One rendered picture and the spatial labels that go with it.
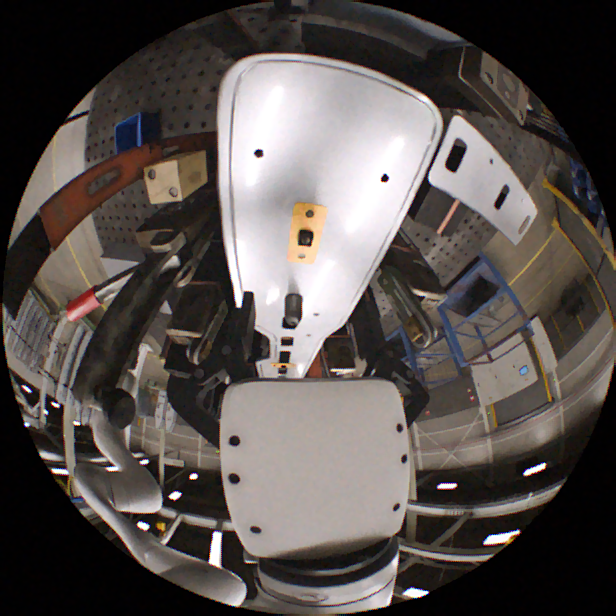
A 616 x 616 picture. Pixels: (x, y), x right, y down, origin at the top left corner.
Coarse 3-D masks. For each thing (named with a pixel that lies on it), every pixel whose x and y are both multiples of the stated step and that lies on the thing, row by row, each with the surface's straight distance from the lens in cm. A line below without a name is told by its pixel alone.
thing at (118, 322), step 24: (144, 264) 19; (144, 288) 17; (168, 288) 19; (120, 312) 16; (144, 312) 19; (96, 336) 17; (120, 336) 18; (96, 360) 16; (120, 360) 18; (96, 384) 17; (120, 384) 18; (96, 408) 18; (120, 408) 14
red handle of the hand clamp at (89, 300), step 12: (168, 264) 20; (180, 264) 21; (120, 276) 22; (96, 288) 24; (108, 288) 22; (120, 288) 22; (72, 300) 26; (84, 300) 24; (96, 300) 23; (72, 312) 25; (84, 312) 25
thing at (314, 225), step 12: (300, 204) 21; (312, 204) 21; (300, 216) 21; (312, 216) 21; (324, 216) 21; (300, 228) 22; (312, 228) 22; (300, 240) 22; (312, 240) 22; (288, 252) 24; (300, 252) 24; (312, 252) 24
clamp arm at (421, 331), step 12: (384, 276) 30; (396, 276) 29; (384, 288) 31; (396, 288) 29; (408, 288) 29; (396, 300) 29; (408, 300) 27; (396, 312) 29; (408, 312) 27; (420, 312) 27; (408, 324) 27; (420, 324) 26; (432, 324) 27; (408, 336) 28; (420, 336) 27; (432, 336) 26
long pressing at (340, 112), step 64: (256, 64) 22; (320, 64) 21; (256, 128) 20; (320, 128) 20; (384, 128) 21; (256, 192) 21; (320, 192) 20; (384, 192) 22; (256, 256) 25; (320, 256) 24; (256, 320) 37; (320, 320) 36
